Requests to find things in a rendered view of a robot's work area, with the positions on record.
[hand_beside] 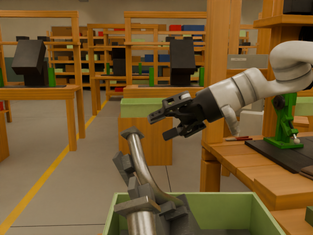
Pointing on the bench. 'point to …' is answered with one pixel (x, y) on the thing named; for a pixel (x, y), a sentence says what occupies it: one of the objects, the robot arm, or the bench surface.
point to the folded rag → (307, 172)
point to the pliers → (239, 138)
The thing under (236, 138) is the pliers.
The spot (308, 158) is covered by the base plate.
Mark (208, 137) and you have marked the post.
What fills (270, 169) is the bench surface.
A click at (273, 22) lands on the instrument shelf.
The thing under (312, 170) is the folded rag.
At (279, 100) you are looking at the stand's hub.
